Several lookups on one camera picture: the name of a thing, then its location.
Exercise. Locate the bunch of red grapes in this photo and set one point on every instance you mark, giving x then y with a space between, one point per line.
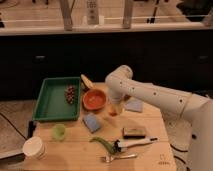
70 94

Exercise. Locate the green chili pepper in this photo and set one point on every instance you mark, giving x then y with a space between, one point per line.
109 147

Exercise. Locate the green plastic cup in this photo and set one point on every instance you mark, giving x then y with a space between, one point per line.
58 132

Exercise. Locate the white paper cup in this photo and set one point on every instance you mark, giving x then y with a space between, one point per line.
34 148

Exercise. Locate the white black handled tool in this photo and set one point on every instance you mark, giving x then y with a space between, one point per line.
120 145

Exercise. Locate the silver fork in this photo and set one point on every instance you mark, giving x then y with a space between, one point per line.
110 158

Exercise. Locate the orange bowl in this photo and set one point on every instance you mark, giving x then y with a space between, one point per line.
94 99

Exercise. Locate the yellow banana piece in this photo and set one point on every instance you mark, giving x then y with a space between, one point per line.
87 84

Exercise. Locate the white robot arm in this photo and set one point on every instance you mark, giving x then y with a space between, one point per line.
196 109

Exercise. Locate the grey-blue folded cloth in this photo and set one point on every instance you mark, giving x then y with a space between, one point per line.
134 105

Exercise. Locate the blue sponge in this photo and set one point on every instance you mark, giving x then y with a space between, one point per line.
91 122

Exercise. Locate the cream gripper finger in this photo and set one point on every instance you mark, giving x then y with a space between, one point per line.
119 108

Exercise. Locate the orange apple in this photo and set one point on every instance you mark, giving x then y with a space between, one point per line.
112 110

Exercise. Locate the green plastic tray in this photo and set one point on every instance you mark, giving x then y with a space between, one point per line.
51 104

